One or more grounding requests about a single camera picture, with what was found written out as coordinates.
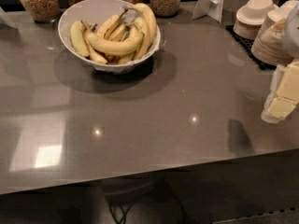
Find left glass cereal jar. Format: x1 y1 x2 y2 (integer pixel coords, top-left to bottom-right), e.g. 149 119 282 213
20 0 60 22

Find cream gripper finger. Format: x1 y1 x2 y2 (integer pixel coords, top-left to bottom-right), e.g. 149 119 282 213
261 93 296 124
270 59 299 103

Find dark stool under table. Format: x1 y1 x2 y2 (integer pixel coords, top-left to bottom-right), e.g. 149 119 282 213
102 177 173 224

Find left greenish yellow banana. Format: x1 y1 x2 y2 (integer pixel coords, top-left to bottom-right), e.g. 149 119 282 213
70 21 89 58

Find large front yellow banana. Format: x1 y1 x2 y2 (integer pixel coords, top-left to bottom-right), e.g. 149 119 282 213
83 22 144 56

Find white folded sign stand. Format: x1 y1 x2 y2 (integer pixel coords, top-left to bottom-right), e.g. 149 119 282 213
192 0 226 22

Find white bowl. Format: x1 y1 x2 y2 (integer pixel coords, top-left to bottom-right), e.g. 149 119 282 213
58 0 161 74

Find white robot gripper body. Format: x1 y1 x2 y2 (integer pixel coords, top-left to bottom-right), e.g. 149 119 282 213
282 4 299 58

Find black rubber mat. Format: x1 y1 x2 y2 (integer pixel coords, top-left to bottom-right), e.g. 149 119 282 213
225 25 276 70

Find rear stack of paper bowls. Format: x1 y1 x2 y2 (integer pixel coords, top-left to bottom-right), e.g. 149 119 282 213
233 0 278 40

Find front stack of paper plates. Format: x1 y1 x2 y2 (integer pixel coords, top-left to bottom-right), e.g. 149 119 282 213
251 0 299 66

